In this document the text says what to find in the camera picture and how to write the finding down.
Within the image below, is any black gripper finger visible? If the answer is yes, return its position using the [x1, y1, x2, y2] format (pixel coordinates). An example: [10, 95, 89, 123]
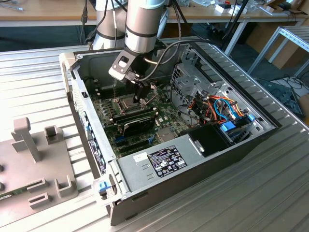
[131, 82, 149, 105]

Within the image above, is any silver CPU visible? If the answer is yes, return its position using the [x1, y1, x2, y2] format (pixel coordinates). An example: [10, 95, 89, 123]
[120, 97, 140, 112]

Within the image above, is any CPU socket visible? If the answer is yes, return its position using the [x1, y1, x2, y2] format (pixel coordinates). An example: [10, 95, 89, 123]
[115, 95, 143, 116]

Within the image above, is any black RAM slot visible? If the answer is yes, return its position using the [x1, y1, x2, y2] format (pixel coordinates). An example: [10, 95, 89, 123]
[112, 107, 159, 123]
[100, 82, 127, 100]

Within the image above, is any green motherboard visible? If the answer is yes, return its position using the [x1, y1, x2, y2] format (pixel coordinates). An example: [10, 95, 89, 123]
[93, 83, 203, 158]

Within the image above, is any black graphics card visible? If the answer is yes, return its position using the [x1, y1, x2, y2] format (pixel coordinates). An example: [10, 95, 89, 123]
[115, 115, 156, 137]

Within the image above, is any metal drive cage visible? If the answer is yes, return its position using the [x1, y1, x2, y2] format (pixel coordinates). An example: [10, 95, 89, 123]
[170, 43, 234, 109]

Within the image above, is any silver chipset heatsink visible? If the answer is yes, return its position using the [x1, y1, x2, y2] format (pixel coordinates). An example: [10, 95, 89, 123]
[155, 128, 176, 144]

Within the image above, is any silver power supply unit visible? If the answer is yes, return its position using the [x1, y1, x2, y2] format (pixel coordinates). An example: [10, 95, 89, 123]
[115, 134, 210, 194]

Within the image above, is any blue disk carrier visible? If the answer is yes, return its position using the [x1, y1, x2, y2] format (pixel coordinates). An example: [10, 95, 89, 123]
[219, 121, 237, 133]

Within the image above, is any blue case latch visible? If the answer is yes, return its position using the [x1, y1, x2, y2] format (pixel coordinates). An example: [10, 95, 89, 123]
[96, 180, 111, 194]

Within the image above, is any black stand pole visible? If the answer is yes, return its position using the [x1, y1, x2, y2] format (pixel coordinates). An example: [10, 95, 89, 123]
[218, 0, 250, 49]

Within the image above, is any open PC case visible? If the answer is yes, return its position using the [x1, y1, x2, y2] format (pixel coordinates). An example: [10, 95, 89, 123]
[59, 36, 283, 227]

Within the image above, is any grey parts rack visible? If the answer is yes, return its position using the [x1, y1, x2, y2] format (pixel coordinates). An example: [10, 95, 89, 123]
[0, 117, 79, 229]

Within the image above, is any wooden desk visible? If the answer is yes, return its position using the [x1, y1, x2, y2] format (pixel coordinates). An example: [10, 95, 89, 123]
[0, 0, 306, 56]

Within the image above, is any large cardboard box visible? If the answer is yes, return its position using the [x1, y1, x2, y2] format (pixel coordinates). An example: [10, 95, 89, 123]
[245, 23, 302, 70]

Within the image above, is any green RAM stick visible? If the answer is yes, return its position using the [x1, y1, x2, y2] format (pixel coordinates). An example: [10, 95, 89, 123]
[0, 187, 28, 201]

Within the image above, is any small cardboard box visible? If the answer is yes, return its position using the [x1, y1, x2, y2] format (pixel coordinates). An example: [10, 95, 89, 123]
[298, 93, 309, 119]

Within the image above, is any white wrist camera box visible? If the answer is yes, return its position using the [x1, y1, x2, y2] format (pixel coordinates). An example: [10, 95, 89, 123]
[108, 52, 135, 80]

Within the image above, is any orange wire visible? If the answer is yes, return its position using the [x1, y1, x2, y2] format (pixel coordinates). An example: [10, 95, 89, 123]
[208, 95, 245, 116]

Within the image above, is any blue wire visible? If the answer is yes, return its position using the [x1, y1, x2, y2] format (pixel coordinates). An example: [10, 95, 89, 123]
[213, 97, 237, 121]

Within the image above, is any cable with grey connector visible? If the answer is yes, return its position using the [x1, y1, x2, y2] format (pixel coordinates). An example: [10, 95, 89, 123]
[79, 0, 89, 46]

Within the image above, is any aluminium frame rack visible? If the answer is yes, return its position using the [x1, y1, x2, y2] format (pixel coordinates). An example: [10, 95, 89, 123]
[247, 26, 309, 78]

